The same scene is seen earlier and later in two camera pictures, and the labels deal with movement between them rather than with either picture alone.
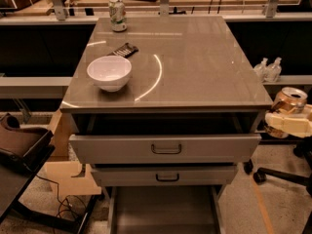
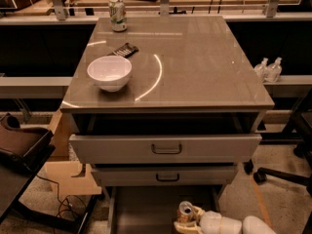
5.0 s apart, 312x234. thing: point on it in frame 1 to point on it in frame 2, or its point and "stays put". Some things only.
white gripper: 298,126 to 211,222
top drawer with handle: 166,148 stays put
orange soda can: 289,99 to 185,212
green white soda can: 117,13 stays put
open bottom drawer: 164,209 stays put
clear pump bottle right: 273,71 stays put
